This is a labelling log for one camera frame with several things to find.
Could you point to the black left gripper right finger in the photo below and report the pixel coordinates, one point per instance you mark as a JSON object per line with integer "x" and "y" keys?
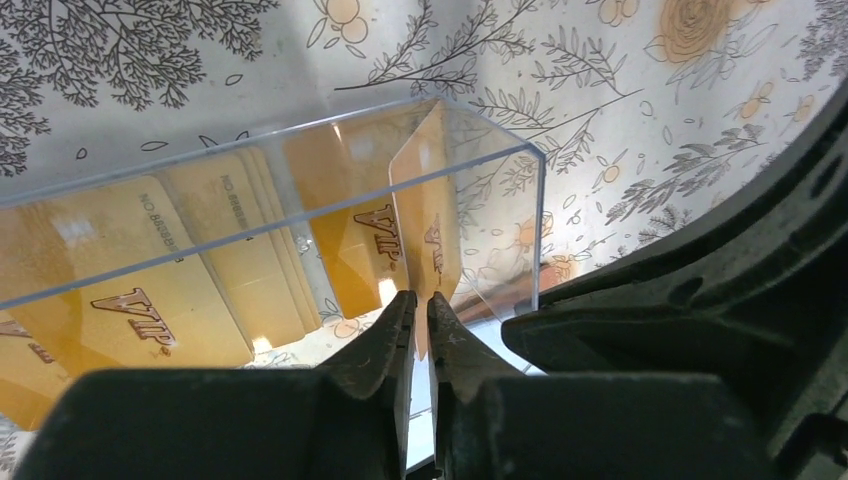
{"x": 491, "y": 421}

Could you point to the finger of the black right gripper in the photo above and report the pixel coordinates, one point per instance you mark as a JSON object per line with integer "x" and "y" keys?
{"x": 753, "y": 292}

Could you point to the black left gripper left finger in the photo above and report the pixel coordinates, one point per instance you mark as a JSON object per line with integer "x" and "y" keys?
{"x": 346, "y": 418}

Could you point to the clear acrylic card box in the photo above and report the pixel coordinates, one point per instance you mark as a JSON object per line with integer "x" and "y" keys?
{"x": 499, "y": 238}

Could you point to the single yellow credit card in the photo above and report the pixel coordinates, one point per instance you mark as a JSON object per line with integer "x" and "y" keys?
{"x": 428, "y": 216}

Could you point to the yellow credit cards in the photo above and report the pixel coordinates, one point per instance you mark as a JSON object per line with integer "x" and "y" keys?
{"x": 183, "y": 266}

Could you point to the floral patterned table mat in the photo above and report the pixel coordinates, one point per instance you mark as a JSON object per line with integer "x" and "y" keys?
{"x": 650, "y": 114}

